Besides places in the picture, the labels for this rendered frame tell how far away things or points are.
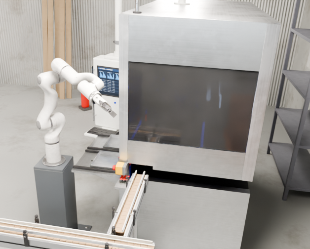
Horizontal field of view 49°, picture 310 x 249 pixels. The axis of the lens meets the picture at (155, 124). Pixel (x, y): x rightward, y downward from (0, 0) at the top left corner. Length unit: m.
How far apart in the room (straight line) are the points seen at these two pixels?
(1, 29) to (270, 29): 6.51
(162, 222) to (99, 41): 4.96
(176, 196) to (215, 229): 0.43
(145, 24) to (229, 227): 1.66
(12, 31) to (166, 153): 5.90
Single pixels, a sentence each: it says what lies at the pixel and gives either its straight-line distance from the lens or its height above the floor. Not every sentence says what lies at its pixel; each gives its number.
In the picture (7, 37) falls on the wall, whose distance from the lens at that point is 7.98.
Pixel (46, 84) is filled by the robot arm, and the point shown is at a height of 1.58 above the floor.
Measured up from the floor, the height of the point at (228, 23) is 2.08.
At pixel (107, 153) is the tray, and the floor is 0.89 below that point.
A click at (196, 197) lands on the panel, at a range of 2.68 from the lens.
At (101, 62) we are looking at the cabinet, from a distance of 3.49.
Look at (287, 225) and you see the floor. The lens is 3.94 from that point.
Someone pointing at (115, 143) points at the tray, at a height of 0.88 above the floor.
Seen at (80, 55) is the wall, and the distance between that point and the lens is 7.36.
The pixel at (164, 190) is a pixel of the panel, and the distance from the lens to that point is 2.67.
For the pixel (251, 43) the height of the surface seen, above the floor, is 1.97.
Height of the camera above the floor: 2.33
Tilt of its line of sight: 24 degrees down
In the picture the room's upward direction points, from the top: 2 degrees clockwise
